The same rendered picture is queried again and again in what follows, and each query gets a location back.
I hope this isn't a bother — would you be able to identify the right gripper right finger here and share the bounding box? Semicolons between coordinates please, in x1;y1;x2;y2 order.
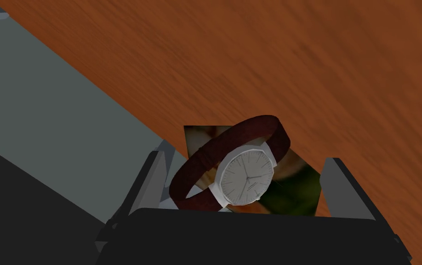
319;157;393;222

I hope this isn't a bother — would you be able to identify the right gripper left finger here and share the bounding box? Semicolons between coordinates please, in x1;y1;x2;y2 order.
107;139;177;226

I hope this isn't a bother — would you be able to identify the flat book with photo cover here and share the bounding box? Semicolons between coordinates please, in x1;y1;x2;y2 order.
183;125;322;218

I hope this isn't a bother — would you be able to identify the brown wooden table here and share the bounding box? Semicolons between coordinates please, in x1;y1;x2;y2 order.
0;0;422;265

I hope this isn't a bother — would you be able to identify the white watch with maroon strap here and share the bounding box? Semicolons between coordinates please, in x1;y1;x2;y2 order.
168;115;291;213

